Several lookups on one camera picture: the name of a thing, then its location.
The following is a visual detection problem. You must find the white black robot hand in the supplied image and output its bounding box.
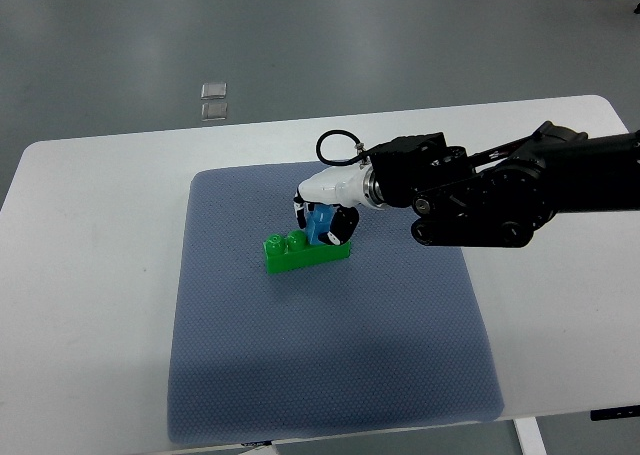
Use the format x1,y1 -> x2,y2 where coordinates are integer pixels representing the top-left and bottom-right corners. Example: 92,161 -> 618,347
293,166 -> 377,246

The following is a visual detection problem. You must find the blue toy block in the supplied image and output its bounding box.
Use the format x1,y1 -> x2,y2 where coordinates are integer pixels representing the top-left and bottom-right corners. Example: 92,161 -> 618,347
304,204 -> 335,246

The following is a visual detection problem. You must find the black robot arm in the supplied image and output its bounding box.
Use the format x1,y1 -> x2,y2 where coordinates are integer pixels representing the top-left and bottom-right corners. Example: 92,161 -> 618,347
321,121 -> 639,248

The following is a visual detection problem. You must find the green four-stud toy block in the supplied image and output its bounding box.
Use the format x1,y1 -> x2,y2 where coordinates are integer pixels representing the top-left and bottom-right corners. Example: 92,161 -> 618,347
263,230 -> 351,274

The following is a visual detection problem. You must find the blue-grey textured mat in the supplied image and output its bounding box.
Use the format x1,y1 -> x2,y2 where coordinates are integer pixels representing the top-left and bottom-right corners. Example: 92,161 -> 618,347
168,163 -> 504,444

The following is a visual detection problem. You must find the lower metal floor plate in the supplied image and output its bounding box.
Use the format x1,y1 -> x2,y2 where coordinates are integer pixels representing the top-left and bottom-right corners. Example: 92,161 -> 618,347
201,101 -> 228,122

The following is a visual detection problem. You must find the white table leg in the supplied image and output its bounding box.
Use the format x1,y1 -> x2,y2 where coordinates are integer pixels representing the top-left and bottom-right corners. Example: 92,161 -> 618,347
513,417 -> 547,455

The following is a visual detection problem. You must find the black table control panel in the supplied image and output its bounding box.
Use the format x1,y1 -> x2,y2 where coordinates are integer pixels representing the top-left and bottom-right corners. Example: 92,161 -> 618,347
590,405 -> 640,422

